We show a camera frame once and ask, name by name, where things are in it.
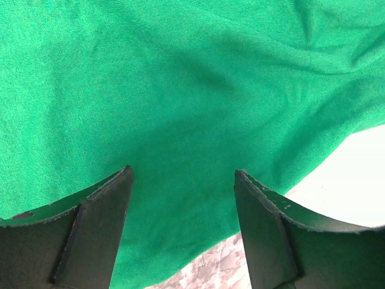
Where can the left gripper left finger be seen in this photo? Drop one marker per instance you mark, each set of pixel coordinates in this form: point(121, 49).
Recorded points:
point(70, 243)

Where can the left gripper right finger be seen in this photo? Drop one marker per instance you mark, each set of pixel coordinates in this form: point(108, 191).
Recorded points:
point(289, 246)

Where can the green t shirt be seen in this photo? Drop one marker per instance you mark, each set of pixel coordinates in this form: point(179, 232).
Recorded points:
point(186, 93)

